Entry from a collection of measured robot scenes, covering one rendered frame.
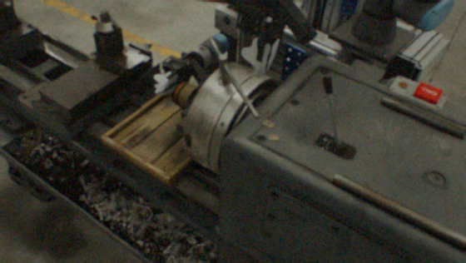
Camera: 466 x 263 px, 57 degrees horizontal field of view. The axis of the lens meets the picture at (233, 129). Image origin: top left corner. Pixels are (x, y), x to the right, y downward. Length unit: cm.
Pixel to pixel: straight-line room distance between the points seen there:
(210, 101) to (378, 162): 44
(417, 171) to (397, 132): 12
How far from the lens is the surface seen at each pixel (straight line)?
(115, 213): 166
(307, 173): 90
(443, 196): 96
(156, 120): 154
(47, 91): 161
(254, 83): 112
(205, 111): 111
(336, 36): 152
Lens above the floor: 193
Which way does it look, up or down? 44 degrees down
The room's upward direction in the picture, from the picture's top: 4 degrees clockwise
